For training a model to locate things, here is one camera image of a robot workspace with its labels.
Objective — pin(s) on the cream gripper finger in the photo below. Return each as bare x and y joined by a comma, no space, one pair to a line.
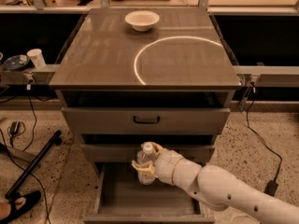
146,168
157,149

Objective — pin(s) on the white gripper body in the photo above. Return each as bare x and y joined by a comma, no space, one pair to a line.
165,166

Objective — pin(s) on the clear plastic water bottle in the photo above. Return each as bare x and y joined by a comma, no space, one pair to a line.
144,157

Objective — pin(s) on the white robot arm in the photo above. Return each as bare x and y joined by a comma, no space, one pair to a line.
211,185

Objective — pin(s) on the open bottom drawer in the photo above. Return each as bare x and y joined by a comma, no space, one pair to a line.
122,199

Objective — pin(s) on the middle drawer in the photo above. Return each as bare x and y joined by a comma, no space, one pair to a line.
127,153

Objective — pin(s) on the grey drawer cabinet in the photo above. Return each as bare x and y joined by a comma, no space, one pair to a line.
179,63

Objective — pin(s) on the top drawer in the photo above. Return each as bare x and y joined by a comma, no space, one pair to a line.
152,121

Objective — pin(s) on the black pole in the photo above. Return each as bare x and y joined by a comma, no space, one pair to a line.
54,140

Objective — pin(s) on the black power adapter right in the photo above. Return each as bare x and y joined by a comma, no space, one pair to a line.
271,188

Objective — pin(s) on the black power adapter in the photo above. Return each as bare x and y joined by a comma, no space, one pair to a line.
14,128
271,188

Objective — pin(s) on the black shoe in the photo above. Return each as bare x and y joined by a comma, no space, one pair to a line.
16,208

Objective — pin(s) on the white bowl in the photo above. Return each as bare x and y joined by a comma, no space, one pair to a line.
142,20

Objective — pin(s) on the black power adapter left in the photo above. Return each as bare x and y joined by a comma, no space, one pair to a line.
14,128

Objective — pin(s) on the white paper cup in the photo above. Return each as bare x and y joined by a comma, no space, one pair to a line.
36,57

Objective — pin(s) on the dark blue bowl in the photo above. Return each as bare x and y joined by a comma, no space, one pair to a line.
17,62

